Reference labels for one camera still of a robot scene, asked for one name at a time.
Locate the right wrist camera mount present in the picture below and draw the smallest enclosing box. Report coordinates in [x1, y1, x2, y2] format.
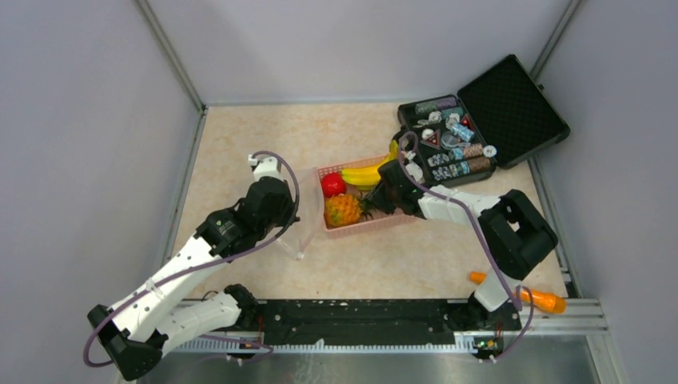
[401, 151, 425, 184]

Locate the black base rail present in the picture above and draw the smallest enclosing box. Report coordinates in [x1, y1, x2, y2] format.
[225, 299, 522, 359]

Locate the red apple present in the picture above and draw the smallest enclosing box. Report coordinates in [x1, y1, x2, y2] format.
[321, 172, 347, 198]

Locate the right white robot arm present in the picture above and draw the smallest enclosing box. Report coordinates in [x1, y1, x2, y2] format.
[373, 160, 558, 330]

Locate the yellow banana bunch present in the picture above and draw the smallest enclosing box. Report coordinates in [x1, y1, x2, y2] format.
[340, 140, 400, 190]

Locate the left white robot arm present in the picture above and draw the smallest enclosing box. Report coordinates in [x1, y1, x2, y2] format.
[87, 176, 299, 381]

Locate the orange carrot toy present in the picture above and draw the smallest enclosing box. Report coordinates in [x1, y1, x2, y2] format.
[469, 271, 567, 314]

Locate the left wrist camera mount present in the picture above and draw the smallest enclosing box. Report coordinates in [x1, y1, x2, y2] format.
[247, 154, 285, 182]

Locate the orange toy pineapple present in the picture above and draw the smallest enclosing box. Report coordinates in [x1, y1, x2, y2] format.
[324, 194, 373, 229]

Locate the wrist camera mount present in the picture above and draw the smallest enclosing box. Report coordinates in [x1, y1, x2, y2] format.
[401, 151, 425, 184]
[247, 154, 285, 182]

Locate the clear zip top bag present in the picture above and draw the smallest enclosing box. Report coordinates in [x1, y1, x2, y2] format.
[277, 167, 325, 260]

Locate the black poker chip case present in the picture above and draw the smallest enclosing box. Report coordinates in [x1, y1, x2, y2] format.
[397, 54, 571, 186]

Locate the pink plastic basket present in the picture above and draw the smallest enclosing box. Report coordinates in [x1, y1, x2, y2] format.
[317, 156, 417, 239]

